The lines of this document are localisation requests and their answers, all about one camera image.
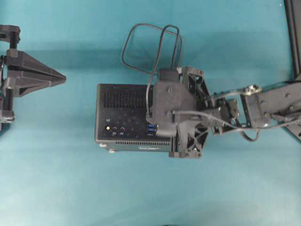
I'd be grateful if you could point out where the black USB cable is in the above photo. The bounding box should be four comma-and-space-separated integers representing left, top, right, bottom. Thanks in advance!
121, 23, 183, 118

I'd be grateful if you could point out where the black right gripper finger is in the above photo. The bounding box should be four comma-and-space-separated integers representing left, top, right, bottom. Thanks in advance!
158, 68, 178, 82
156, 124, 177, 137

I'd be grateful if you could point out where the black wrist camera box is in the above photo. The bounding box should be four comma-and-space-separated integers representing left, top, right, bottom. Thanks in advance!
151, 81, 197, 126

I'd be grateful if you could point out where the black camera cable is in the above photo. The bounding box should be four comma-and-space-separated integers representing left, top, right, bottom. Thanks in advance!
170, 85, 301, 143

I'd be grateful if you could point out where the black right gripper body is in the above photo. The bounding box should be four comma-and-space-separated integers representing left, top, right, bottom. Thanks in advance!
169, 67, 232, 158

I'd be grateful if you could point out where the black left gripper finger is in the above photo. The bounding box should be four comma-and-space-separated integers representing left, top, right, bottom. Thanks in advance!
7, 49, 66, 80
6, 77, 65, 97

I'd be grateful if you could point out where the black aluminium frame rail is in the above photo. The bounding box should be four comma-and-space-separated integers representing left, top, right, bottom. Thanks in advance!
284, 0, 301, 81

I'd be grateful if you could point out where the black mini PC box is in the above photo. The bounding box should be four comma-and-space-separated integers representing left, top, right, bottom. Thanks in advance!
95, 84, 171, 152

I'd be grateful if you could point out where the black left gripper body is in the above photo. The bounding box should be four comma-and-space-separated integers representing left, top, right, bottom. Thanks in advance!
0, 24, 21, 129

